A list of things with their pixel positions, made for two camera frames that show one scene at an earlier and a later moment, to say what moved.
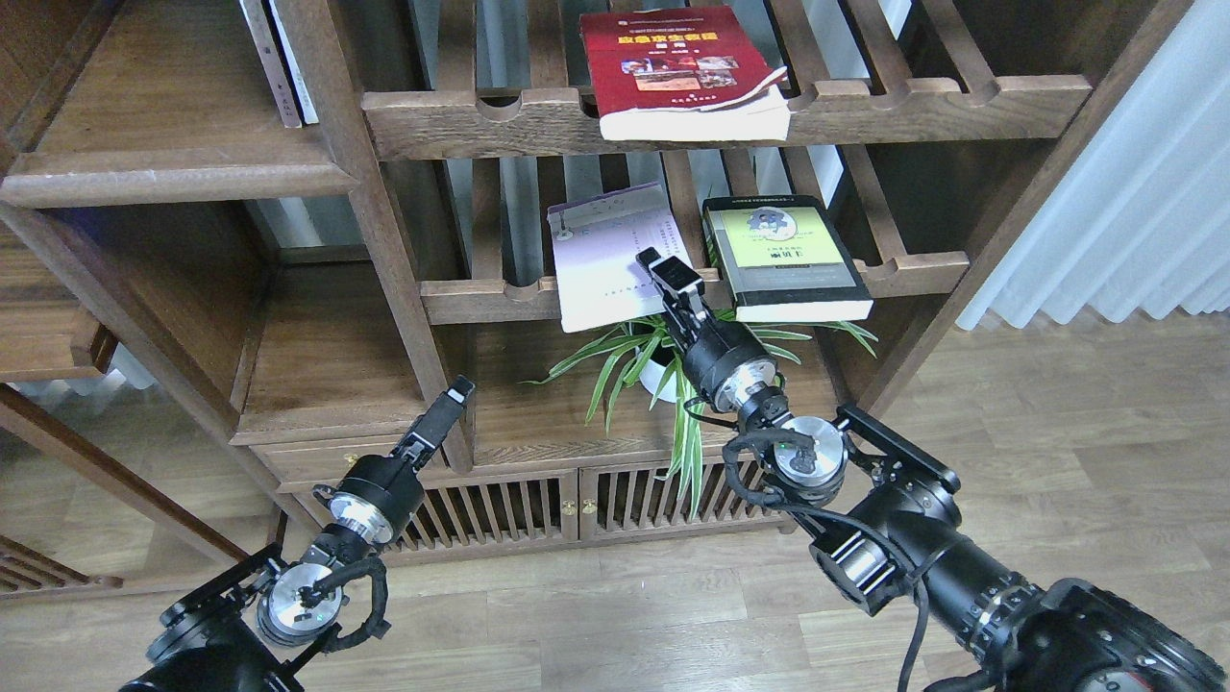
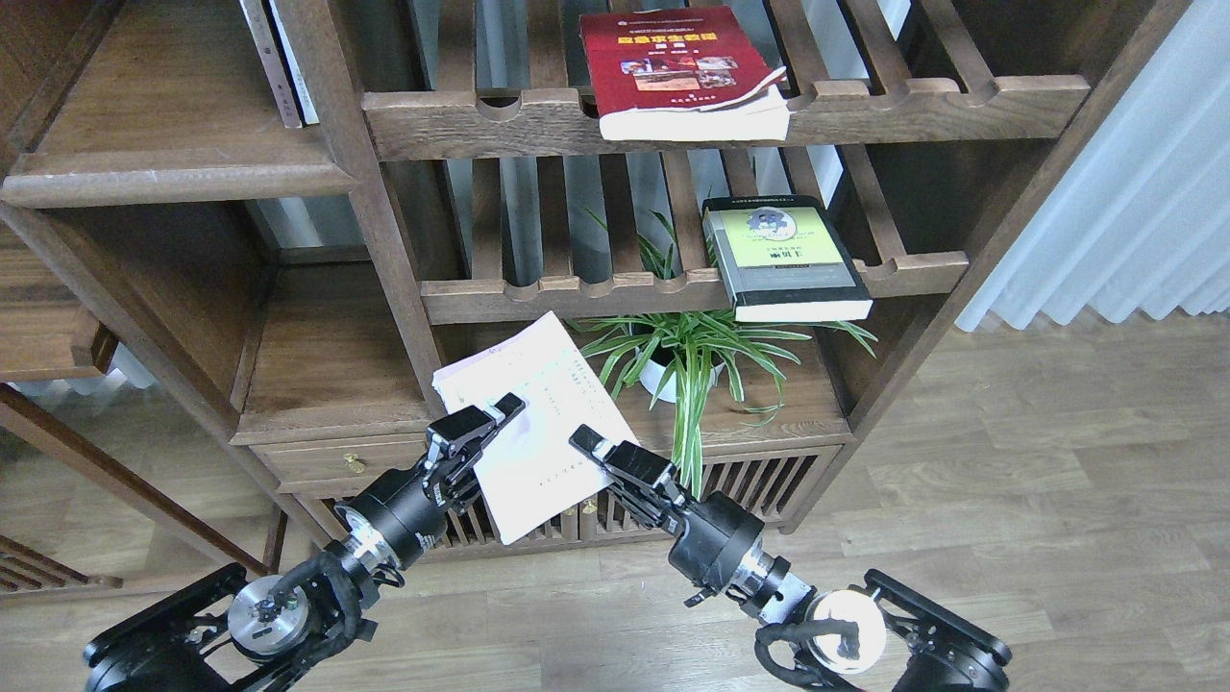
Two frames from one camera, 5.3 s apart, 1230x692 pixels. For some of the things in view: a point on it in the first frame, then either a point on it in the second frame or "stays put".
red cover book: (682, 74) stays put
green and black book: (782, 260) stays put
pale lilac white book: (597, 240) to (529, 471)
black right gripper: (725, 360) to (716, 544)
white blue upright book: (288, 64) stays put
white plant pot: (651, 376) stays put
